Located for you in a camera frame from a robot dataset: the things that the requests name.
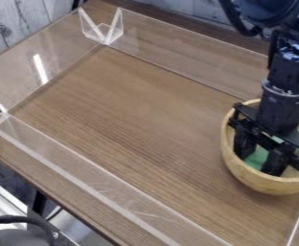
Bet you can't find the green rectangular block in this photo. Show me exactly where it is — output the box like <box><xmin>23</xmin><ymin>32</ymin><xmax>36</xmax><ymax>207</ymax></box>
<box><xmin>245</xmin><ymin>129</ymin><xmax>299</xmax><ymax>170</ymax></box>

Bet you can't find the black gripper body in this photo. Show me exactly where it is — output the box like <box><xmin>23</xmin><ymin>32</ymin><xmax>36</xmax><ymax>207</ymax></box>
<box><xmin>229</xmin><ymin>82</ymin><xmax>299</xmax><ymax>170</ymax></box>

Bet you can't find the clear acrylic corner bracket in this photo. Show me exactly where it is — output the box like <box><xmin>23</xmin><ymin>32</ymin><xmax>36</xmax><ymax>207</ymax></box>
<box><xmin>79</xmin><ymin>8</ymin><xmax>123</xmax><ymax>45</ymax></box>

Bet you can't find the clear acrylic front wall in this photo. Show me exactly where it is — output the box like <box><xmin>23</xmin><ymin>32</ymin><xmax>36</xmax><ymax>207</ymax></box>
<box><xmin>0</xmin><ymin>104</ymin><xmax>232</xmax><ymax>246</ymax></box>

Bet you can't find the black table leg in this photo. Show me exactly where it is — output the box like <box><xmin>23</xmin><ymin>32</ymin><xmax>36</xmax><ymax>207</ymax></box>
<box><xmin>32</xmin><ymin>191</ymin><xmax>48</xmax><ymax>215</ymax></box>

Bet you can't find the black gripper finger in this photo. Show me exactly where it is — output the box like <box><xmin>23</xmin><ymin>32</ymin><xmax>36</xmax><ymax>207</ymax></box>
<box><xmin>234</xmin><ymin>126</ymin><xmax>257</xmax><ymax>160</ymax></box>
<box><xmin>261</xmin><ymin>148</ymin><xmax>292</xmax><ymax>177</ymax></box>

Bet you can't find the light wooden bowl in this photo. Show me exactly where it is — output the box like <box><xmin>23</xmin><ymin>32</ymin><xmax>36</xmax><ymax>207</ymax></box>
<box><xmin>221</xmin><ymin>110</ymin><xmax>299</xmax><ymax>196</ymax></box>

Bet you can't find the black metal base plate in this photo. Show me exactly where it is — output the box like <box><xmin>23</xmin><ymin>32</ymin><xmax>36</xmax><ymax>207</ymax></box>
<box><xmin>27</xmin><ymin>217</ymin><xmax>81</xmax><ymax>246</ymax></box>

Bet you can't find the black cable loop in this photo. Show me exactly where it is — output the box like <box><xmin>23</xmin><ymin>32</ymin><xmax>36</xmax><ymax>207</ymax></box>
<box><xmin>0</xmin><ymin>214</ymin><xmax>59</xmax><ymax>246</ymax></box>

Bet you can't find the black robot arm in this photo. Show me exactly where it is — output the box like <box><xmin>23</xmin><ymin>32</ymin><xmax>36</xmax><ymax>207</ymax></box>
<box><xmin>218</xmin><ymin>0</ymin><xmax>299</xmax><ymax>176</ymax></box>

